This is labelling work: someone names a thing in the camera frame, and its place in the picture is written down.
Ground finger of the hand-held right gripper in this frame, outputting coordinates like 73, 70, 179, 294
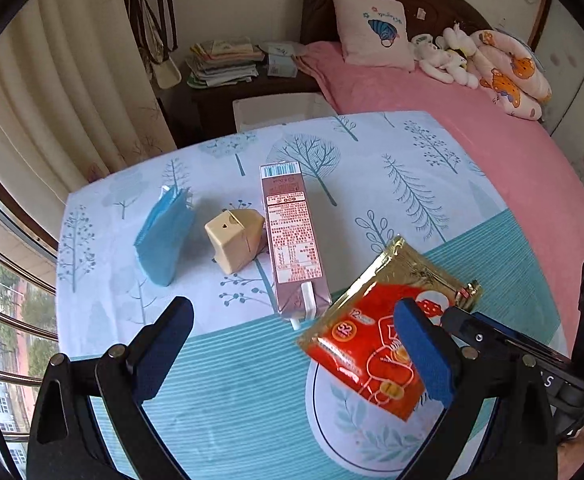
440, 305, 572, 376

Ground dark wooden headboard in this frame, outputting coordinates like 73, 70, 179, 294
299, 0, 555, 51

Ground tree print tablecloth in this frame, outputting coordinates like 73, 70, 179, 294
56, 110, 570, 480

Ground blue tissue packet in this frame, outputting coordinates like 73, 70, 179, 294
133, 185, 197, 288

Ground white plush toy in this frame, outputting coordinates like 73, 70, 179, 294
418, 25, 480, 88

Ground pale blue tissue pack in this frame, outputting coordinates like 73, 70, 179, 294
262, 41, 303, 78

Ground metal window grille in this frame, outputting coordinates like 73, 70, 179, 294
0, 175, 68, 480

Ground white plastic bin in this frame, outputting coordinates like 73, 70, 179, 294
233, 92, 340, 133

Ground white pillow with blue print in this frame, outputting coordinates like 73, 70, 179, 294
331, 0, 417, 72

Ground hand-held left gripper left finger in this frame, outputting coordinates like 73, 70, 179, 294
26, 296, 195, 480

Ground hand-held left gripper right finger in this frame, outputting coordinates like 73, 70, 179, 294
393, 298, 558, 480

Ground dark wooden nightstand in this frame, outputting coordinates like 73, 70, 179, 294
159, 60, 323, 148

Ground small beige carton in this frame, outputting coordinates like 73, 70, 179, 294
204, 207, 269, 276

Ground pink bed sheet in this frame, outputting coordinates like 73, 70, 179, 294
294, 41, 584, 281

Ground red and gold snack wrapper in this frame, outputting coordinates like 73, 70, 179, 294
297, 235, 485, 423

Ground hanging bag with black straps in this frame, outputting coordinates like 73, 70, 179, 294
129, 0, 183, 88

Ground orange print baby pillow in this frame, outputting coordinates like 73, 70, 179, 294
469, 29, 552, 121

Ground stack of papers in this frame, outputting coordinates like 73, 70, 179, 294
187, 36, 265, 88

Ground cream curtain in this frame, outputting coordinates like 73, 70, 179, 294
0, 0, 177, 186

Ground pink drink carton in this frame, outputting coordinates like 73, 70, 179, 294
259, 161, 333, 331

